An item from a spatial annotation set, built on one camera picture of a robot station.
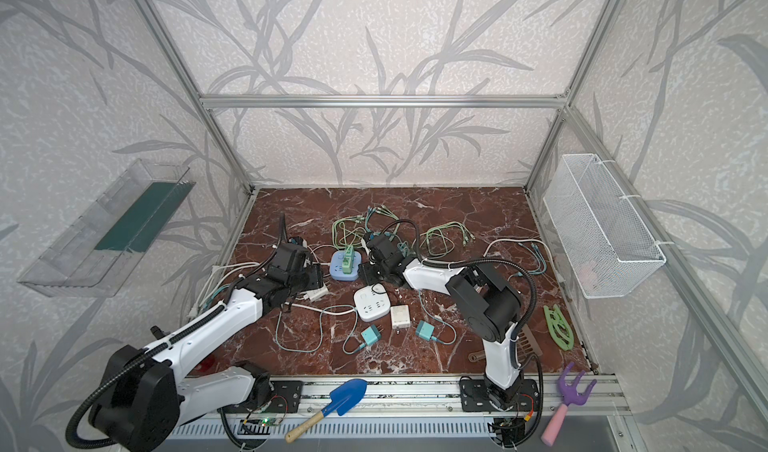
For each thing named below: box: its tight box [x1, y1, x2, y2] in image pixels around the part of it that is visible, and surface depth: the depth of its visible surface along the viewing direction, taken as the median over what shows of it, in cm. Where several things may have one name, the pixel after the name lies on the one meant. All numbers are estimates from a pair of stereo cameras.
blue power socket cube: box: [330, 245, 362, 282], surface depth 96 cm
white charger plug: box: [390, 305, 411, 333], surface depth 86 cm
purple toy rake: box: [541, 362, 597, 447], surface depth 75 cm
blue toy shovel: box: [285, 378, 368, 443], surface depth 75 cm
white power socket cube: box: [354, 283, 391, 321], surface depth 89 cm
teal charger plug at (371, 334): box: [361, 324, 384, 346], surface depth 84 cm
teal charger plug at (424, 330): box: [416, 320, 435, 341], surface depth 84 cm
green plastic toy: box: [544, 304, 575, 351], surface depth 86 cm
